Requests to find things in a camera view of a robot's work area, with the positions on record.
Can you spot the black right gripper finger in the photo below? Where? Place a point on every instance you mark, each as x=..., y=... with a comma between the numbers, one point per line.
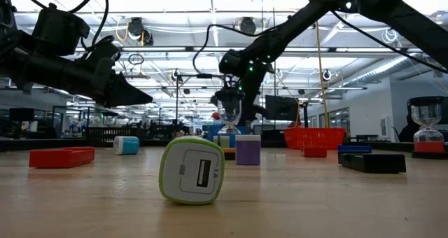
x=252, y=113

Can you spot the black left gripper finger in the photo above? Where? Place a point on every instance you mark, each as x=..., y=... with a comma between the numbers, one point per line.
x=126, y=94

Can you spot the white sand hourglass black caps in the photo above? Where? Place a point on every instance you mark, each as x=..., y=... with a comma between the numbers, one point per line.
x=109, y=113

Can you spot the orange sand hourglass black caps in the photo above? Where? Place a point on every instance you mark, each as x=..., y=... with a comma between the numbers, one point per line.
x=229, y=95

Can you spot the purple cube charger white face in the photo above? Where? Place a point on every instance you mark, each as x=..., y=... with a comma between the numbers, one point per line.
x=248, y=152

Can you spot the light blue white round charger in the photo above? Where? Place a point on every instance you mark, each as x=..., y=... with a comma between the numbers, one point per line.
x=129, y=145

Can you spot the black small digital display device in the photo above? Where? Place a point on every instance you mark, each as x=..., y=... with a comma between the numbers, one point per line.
x=372, y=162

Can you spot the red sand hourglass black caps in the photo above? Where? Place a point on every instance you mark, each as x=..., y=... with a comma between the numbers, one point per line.
x=427, y=147

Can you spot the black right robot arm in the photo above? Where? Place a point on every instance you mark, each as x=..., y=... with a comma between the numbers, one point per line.
x=297, y=21

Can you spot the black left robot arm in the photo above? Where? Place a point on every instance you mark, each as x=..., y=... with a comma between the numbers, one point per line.
x=59, y=31

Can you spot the black computer monitor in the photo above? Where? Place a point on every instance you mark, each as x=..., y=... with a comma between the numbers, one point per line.
x=281, y=108

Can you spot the small red background object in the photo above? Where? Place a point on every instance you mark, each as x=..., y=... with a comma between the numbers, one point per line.
x=216, y=116

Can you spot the black plastic basket tray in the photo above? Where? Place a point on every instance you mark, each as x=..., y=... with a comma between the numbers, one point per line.
x=105, y=137

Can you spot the blue plastic bin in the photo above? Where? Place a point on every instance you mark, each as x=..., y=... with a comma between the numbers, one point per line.
x=209, y=134

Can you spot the black background monitor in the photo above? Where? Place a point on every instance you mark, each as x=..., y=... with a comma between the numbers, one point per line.
x=21, y=114

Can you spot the red plastic bin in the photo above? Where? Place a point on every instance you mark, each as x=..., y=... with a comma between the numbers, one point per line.
x=315, y=138

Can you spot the green white USB charger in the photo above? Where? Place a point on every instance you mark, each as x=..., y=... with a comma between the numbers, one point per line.
x=192, y=171

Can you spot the blue small digital display device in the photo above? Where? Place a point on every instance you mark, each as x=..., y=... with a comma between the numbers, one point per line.
x=354, y=148

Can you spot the seated person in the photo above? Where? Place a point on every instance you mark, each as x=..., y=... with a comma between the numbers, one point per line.
x=402, y=133

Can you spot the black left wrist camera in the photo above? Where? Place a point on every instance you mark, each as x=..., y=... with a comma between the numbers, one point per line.
x=103, y=50

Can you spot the black metal gantry frame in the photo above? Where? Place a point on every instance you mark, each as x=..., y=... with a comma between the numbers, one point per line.
x=204, y=76

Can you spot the black aluminium table frame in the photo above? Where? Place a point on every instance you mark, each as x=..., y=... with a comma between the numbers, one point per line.
x=42, y=144

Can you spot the silver ceiling air duct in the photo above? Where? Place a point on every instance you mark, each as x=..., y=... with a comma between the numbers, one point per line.
x=378, y=73

